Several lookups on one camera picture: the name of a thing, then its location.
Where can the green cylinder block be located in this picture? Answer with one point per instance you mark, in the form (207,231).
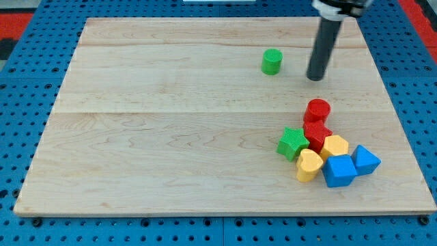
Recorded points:
(271,61)

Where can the yellow heart block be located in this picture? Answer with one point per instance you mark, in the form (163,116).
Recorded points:
(308,165)

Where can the yellow pentagon block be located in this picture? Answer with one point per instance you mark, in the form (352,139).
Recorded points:
(334,145)

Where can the red cylinder block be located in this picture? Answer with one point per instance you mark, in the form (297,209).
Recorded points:
(317,110)

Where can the green star block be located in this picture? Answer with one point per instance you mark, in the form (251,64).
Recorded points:
(292,142)

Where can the red star block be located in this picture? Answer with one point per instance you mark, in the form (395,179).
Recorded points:
(316,132)

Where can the blue cube block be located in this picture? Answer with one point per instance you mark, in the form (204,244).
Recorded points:
(339,171)

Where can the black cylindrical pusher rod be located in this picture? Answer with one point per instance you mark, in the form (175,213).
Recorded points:
(323,46)

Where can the light wooden board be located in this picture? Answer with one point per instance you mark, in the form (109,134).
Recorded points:
(173,117)

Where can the blue triangle block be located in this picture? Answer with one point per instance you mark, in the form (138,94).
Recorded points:
(365,162)

